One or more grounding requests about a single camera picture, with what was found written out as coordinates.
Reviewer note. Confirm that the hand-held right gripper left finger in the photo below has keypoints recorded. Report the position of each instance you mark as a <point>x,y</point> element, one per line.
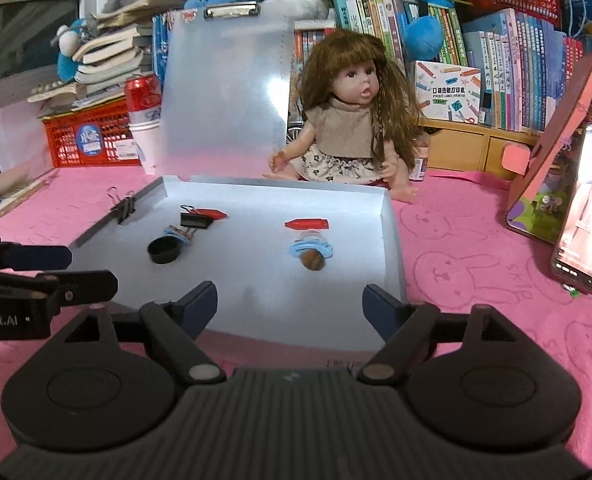
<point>198,305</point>

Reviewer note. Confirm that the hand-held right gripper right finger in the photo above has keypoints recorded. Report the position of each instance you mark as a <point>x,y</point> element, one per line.
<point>381,310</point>

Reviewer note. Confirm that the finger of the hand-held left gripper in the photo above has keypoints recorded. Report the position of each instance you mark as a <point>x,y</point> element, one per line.
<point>36,257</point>
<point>86,284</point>

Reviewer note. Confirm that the black round lid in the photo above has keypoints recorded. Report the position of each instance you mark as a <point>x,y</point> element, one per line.
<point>162,255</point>

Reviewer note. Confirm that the silver cardboard box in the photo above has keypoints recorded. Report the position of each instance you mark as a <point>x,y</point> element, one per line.
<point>256,275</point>

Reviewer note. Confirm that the large black binder clip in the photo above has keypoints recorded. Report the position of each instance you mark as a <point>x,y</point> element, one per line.
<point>196,221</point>

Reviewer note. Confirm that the clear plastic pacifier cover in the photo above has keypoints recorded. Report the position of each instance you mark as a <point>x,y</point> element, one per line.
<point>311,235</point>

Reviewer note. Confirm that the blue round badge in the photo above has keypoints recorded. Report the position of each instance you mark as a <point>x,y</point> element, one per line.
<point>296,249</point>

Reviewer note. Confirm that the small black binder clip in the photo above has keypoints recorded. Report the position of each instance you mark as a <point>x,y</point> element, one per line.
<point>125,210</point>

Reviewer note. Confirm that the red marker cap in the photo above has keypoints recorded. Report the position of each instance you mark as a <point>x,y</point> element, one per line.
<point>213,214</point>
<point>306,223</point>

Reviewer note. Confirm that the pink printed blanket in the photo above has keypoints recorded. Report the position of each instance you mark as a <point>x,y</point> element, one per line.
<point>476,270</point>

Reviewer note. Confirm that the red plastic crate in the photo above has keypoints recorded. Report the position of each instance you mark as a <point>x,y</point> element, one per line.
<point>76,130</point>

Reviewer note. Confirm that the white paper cup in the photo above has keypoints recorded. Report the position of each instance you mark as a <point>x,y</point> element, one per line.
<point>146,145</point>

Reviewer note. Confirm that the small glue bottle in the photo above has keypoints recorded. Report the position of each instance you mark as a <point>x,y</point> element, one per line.
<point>420,162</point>

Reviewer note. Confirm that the long-haired baby doll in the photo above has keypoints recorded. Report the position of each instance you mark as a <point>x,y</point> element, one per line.
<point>346,130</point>

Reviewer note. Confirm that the wooden drawer organiser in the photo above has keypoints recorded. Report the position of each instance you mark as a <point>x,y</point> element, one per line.
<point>471,147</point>

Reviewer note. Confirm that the small blue plush toy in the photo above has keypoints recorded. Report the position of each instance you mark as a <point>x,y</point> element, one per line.
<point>66,65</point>

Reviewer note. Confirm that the red drink can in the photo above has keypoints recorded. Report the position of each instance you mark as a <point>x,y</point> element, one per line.
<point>143,92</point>

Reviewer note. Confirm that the clear plastic clipboard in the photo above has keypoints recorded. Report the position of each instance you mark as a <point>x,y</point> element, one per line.
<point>226,95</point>

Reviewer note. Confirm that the pink cardboard toy house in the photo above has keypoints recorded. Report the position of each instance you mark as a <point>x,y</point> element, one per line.
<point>546,170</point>

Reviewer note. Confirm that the stack of worn books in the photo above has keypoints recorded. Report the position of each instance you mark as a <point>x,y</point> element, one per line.
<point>106,50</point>

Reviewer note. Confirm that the smartphone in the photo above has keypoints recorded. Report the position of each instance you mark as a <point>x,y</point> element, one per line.
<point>588,220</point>

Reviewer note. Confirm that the white label printer box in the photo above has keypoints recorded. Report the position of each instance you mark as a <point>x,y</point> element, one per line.
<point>446,92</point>

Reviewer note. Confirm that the blue book set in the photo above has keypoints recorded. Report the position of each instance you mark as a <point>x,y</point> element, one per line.
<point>160,45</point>

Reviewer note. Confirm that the row of upright books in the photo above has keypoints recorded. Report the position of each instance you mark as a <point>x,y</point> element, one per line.
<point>516,70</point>

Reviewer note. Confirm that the blue white plush toy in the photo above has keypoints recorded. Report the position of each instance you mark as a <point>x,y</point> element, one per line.
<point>426,37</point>

